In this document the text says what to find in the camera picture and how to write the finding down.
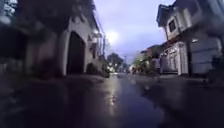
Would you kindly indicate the wet dark asphalt road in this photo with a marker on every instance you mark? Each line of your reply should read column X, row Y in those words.
column 113, row 110

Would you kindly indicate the white multi-storey building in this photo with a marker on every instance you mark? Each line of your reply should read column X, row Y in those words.
column 196, row 36

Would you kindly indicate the white building with dark gate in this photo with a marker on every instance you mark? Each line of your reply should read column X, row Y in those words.
column 50, row 43

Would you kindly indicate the bush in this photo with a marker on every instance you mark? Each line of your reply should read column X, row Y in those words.
column 92, row 68

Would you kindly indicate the tree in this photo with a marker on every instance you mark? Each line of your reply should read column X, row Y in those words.
column 115, row 60

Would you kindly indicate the building with reddish roof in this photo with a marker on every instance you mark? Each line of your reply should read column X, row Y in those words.
column 150, row 55

